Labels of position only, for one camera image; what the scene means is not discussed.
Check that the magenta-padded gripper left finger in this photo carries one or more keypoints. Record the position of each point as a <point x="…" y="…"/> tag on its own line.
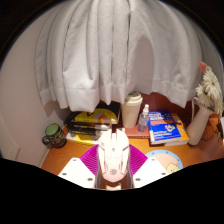
<point x="76" y="171"/>

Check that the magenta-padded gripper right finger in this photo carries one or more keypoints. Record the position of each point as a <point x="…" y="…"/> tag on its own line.
<point x="150" y="170"/>

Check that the pale pink computer mouse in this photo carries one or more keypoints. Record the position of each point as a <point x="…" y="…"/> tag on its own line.
<point x="113" y="153"/>

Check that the round cartoon mouse pad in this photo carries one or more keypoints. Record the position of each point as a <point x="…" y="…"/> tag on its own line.
<point x="166" y="160"/>

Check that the dark red book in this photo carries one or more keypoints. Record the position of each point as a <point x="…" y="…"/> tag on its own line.
<point x="136" y="132"/>

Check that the black and green mug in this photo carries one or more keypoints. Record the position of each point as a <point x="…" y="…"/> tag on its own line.
<point x="55" y="135"/>

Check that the blue book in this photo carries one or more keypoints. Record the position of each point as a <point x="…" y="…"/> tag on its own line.
<point x="163" y="128"/>

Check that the clear spray bottle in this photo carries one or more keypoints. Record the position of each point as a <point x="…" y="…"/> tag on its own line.
<point x="143" y="121"/>

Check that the orange book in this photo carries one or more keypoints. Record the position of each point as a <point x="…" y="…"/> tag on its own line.
<point x="183" y="133"/>

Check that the yellow and black book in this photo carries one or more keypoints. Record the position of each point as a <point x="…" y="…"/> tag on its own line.
<point x="96" y="117"/>

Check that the cream lidded tumbler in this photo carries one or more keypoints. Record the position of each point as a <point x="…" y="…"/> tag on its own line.
<point x="131" y="111"/>

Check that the white jug vase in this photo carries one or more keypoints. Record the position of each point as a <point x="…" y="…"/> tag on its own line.
<point x="198" y="126"/>

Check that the white flower bunch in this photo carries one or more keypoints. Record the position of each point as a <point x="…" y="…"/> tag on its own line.
<point x="210" y="91"/>

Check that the white curtain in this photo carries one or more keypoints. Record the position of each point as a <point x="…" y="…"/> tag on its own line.
<point x="116" y="50"/>

